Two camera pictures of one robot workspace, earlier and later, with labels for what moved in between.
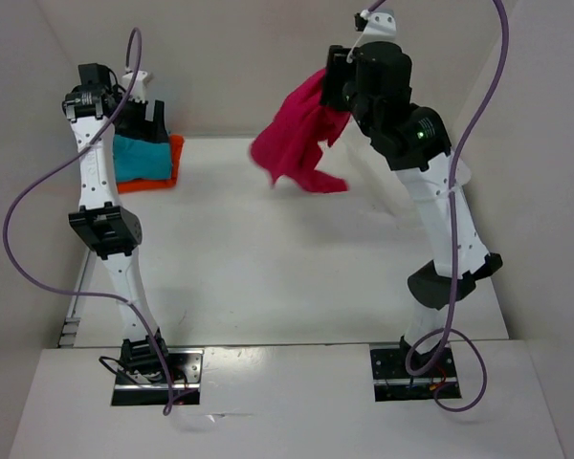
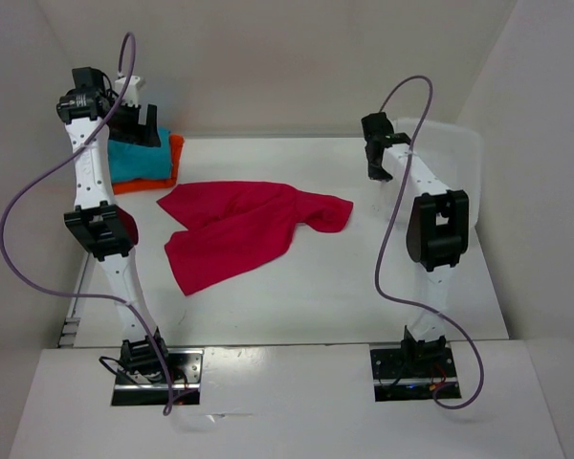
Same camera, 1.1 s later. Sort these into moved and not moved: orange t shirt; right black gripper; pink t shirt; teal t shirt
Moved: pink t shirt; right black gripper
Not moved: teal t shirt; orange t shirt
